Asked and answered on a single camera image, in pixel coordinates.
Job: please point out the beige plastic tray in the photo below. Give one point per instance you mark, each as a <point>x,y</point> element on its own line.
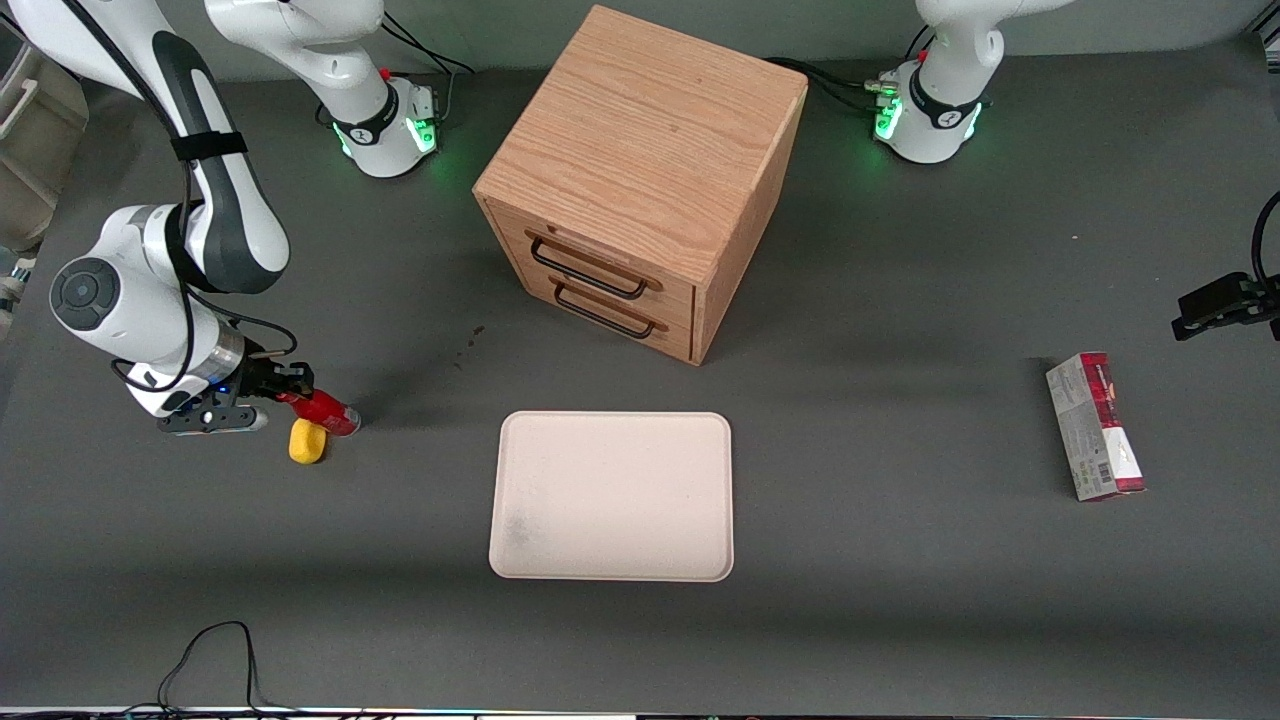
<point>615,495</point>

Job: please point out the red plaid cardboard box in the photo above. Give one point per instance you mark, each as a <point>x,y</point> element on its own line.
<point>1090,425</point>

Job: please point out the beige plastic bin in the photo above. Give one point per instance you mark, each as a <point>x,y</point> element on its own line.
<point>40,150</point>

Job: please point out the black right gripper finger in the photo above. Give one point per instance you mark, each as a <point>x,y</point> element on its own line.
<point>272,397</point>
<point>293,378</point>

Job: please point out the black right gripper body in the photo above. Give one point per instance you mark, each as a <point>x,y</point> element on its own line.
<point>262,378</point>

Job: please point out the yellow lemon toy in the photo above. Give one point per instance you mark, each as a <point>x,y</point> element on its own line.
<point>308,442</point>

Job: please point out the small red coke bottle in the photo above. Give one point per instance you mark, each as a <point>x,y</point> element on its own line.
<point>330,415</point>

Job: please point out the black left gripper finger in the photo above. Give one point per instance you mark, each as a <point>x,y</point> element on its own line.
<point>1200,320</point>
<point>1215,292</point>

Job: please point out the wooden drawer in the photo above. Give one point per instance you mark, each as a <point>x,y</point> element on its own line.
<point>670,300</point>
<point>675,340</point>

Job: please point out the wooden two-drawer cabinet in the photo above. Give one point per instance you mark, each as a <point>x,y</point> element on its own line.
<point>650,130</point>

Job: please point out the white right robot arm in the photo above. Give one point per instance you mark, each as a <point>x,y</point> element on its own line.
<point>230,220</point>

